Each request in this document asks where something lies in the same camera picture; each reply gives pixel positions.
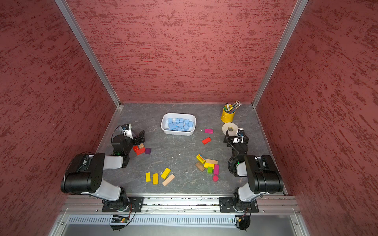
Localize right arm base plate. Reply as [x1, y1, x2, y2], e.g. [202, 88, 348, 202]
[219, 197, 259, 213]

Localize red block right cluster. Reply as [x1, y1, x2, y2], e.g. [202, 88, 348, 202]
[202, 137, 211, 145]

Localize striped yellow block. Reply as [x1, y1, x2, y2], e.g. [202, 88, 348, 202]
[196, 154, 206, 166]

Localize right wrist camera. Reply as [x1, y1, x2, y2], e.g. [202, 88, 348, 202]
[233, 128, 249, 144]

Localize tan block right cluster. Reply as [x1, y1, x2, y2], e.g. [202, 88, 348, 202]
[206, 159, 218, 165]

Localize brown wooden block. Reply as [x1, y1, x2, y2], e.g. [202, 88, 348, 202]
[195, 162, 206, 172]

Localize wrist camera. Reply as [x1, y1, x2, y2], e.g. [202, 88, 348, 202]
[121, 124, 133, 139]
[233, 128, 249, 144]

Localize long tan wooden block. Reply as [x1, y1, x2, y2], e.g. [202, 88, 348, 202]
[162, 174, 175, 186]

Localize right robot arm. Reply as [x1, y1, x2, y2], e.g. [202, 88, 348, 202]
[223, 129, 284, 213]

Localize magenta long block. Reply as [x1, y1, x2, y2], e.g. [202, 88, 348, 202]
[214, 164, 220, 175]

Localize yellow pen holder can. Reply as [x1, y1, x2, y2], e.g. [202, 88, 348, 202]
[221, 111, 235, 123]

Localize yellow block right cluster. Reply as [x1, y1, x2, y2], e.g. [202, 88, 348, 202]
[204, 162, 215, 169]

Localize magenta flat block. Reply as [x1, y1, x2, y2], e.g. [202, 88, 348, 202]
[204, 129, 214, 134]

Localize white tape roll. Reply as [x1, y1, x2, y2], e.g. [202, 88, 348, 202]
[222, 123, 239, 136]

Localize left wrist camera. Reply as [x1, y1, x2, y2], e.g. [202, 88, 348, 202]
[121, 124, 133, 139]

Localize pens in can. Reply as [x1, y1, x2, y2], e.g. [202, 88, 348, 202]
[223, 100, 242, 114]

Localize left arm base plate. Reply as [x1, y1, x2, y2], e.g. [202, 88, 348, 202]
[102, 196, 144, 213]

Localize yellow long block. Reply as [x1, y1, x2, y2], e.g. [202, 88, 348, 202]
[161, 168, 171, 180]

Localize white plastic tray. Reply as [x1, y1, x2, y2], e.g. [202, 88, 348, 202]
[160, 113, 196, 136]

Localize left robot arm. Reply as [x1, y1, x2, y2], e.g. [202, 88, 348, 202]
[61, 126, 145, 212]

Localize long red block left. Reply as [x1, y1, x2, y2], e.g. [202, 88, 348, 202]
[135, 147, 146, 155]

